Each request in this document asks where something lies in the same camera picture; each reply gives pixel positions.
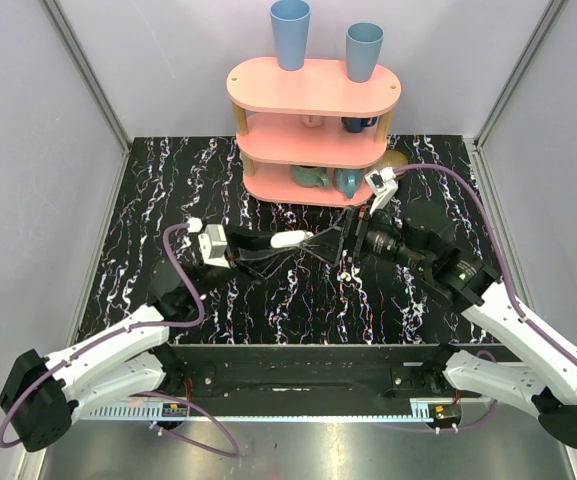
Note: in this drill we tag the pink three-tier wooden shelf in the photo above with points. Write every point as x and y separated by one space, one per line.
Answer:
268 104

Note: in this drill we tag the orange connector board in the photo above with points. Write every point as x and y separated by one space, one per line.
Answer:
446 412
174 410

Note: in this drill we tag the pink mug on shelf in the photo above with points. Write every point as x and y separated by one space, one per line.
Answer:
312 121

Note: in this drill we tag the light blue cup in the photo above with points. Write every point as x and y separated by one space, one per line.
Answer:
363 45
290 26

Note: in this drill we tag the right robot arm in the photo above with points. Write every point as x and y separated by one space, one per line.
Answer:
425 244

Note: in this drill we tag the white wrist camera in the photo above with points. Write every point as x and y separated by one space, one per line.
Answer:
384 185
213 245

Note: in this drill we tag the right orange connector board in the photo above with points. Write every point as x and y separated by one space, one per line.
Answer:
446 412

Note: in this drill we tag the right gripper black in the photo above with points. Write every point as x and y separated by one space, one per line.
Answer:
327 244

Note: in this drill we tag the white oval pebble case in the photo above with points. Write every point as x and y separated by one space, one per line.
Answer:
288 239

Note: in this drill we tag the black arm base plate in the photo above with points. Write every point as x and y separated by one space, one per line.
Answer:
267 379

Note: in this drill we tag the right light blue cup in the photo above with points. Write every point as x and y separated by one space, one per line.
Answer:
363 45

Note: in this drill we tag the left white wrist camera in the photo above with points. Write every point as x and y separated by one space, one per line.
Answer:
213 245

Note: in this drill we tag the teal glazed ceramic mug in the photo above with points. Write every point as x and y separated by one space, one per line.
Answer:
310 176

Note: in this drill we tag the left light blue cup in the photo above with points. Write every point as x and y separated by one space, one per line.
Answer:
290 26

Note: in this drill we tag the blue butterfly mug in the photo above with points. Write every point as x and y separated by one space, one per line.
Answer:
347 181

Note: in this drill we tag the dark blue mug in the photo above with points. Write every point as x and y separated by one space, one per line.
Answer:
357 125

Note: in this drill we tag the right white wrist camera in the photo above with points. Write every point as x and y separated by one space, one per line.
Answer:
384 185

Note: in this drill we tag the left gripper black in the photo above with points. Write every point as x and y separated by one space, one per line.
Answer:
235 248

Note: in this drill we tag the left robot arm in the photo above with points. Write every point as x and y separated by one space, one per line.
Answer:
43 396

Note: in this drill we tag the left orange connector board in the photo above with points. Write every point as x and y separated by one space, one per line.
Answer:
174 410

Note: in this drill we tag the brown ceramic bowl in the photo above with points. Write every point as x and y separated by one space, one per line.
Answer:
394 159

